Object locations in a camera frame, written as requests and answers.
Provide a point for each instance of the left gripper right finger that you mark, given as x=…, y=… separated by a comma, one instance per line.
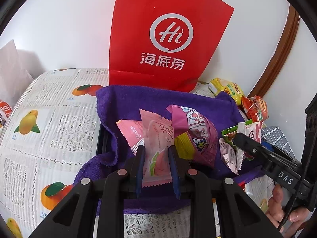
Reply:
x=217, y=202

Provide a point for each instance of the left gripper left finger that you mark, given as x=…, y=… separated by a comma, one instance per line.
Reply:
x=96, y=208

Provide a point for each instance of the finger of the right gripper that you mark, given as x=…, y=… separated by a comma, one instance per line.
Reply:
x=310, y=131
x=260, y=151

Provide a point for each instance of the white red strawberry snack packet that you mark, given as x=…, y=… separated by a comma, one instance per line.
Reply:
x=233, y=156

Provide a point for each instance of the green snack packet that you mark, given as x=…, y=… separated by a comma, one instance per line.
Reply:
x=229, y=133

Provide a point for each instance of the magenta pink snack bag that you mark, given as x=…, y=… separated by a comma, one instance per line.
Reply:
x=195, y=136

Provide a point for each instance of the pale pink peach candy packet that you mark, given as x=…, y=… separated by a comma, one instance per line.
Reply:
x=158, y=136

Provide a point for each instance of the light pink snack packet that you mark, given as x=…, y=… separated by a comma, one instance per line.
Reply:
x=132, y=130

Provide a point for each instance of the person's right hand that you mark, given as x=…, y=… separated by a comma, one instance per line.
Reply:
x=275, y=213

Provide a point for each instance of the purple towel lined tray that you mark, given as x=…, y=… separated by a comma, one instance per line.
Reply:
x=118, y=102

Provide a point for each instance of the grey checked folded cloth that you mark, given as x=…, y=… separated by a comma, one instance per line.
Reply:
x=274, y=136

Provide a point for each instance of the orange red chips bag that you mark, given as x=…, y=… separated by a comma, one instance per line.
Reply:
x=255, y=108

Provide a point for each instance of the yellow chips bag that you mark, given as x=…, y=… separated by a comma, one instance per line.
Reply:
x=218, y=85

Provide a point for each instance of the fruit print lace tablecloth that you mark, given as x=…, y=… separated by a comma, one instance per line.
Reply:
x=52, y=132

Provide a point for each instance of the red paper shopping bag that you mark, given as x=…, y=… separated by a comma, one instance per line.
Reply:
x=165, y=44

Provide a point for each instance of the white Miniso plastic bag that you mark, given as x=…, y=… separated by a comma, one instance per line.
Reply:
x=15, y=79

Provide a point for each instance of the brown wooden door frame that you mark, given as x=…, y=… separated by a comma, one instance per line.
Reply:
x=280, y=55

